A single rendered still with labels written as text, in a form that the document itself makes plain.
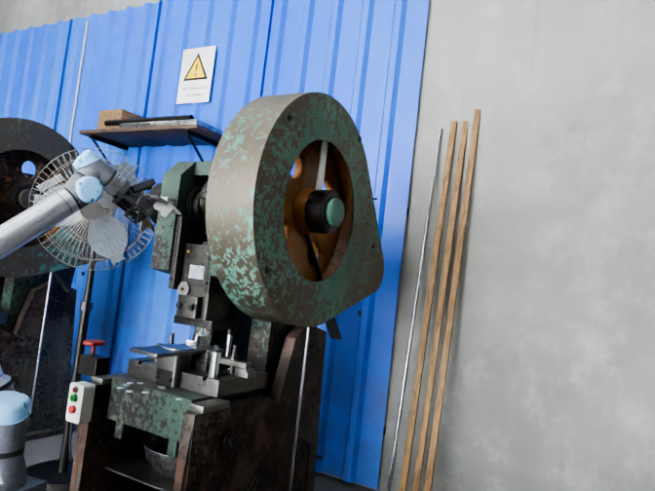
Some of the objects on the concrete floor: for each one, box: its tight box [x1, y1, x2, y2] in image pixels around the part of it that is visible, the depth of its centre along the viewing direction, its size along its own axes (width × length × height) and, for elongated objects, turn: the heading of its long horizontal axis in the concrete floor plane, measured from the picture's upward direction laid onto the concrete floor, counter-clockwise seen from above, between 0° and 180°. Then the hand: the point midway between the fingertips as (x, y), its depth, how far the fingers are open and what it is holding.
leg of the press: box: [69, 331, 195, 491], centre depth 232 cm, size 92×12×90 cm
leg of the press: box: [173, 326, 327, 491], centre depth 206 cm, size 92×12×90 cm
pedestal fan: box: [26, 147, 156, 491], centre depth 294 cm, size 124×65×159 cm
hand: (168, 222), depth 187 cm, fingers open, 14 cm apart
